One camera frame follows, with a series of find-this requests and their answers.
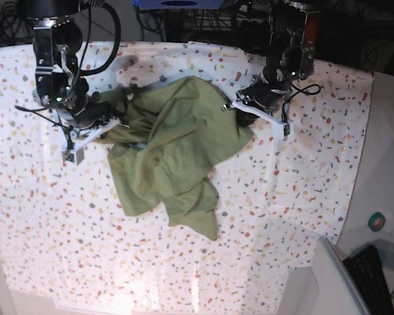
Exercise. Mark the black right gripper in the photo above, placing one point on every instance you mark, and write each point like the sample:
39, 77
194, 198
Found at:
85, 111

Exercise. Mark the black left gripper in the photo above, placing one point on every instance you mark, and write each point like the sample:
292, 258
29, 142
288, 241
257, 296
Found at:
264, 96

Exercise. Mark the green t-shirt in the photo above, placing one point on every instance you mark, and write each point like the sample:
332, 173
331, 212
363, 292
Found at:
175, 136

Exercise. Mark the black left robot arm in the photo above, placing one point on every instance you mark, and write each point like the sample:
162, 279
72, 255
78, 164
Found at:
293, 27

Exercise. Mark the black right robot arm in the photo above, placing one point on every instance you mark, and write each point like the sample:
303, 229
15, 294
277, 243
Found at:
59, 76

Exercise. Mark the blue box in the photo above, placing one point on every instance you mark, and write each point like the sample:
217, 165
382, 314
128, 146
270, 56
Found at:
183, 4

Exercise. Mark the green tape roll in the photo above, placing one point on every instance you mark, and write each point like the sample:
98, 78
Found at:
376, 222

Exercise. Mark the black keyboard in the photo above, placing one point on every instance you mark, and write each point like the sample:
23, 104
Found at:
365, 269

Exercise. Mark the grey monitor edge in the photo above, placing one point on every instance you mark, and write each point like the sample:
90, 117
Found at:
337, 293

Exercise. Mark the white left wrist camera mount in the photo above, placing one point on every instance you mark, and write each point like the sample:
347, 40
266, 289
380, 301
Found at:
281, 123

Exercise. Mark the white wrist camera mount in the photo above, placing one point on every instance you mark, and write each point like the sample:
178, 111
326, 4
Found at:
281, 123
73, 150

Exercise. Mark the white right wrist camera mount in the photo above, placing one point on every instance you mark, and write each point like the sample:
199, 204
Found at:
73, 150

